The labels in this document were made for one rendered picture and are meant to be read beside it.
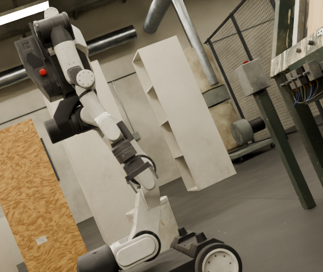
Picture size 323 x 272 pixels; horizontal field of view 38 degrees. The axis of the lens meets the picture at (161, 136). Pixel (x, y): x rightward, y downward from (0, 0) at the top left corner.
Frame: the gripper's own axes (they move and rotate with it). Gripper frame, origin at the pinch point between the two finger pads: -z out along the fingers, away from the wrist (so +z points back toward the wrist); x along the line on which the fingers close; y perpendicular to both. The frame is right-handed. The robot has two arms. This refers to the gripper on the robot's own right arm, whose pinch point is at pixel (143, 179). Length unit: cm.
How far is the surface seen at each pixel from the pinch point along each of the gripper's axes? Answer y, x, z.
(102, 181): 260, -5, 18
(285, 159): 64, 83, -39
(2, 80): 770, -36, 320
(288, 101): 67, 107, -12
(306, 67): 15, 100, 0
